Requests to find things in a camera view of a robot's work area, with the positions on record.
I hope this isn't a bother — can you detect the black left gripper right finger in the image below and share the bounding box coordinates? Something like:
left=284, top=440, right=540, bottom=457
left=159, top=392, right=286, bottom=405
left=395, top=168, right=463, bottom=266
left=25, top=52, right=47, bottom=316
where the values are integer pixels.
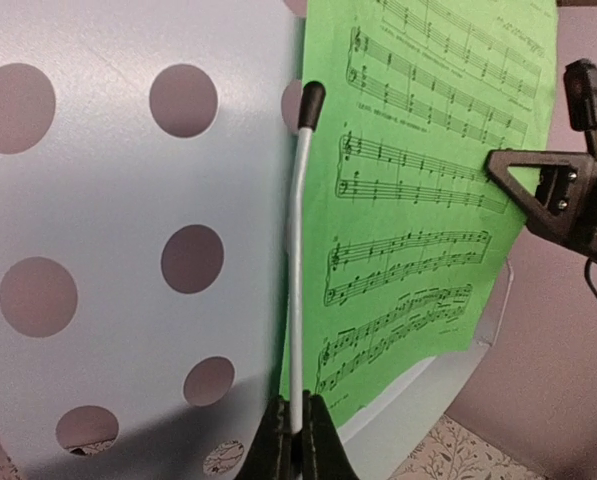
left=300, top=390, right=356, bottom=480

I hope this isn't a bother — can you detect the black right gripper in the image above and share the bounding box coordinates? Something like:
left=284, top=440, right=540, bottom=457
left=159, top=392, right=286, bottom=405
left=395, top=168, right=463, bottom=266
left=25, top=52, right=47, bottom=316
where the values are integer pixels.
left=485, top=149, right=597, bottom=263

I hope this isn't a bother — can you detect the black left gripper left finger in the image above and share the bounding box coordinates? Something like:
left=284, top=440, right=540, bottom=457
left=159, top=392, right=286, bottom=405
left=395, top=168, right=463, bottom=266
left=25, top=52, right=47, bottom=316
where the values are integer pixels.
left=238, top=395, right=292, bottom=480

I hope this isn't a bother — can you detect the green sheet music page one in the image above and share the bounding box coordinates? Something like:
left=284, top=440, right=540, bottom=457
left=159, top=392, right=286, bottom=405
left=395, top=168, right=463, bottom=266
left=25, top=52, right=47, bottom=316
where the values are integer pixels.
left=303, top=1, right=558, bottom=426

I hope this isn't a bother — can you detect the white perforated music stand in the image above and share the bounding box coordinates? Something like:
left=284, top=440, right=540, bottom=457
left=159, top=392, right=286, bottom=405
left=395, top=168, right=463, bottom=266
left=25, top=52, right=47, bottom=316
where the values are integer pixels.
left=0, top=1, right=486, bottom=479

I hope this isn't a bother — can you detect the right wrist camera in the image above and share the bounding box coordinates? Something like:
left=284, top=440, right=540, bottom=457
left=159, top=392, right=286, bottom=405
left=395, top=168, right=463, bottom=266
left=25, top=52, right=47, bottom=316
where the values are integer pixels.
left=563, top=58, right=597, bottom=161

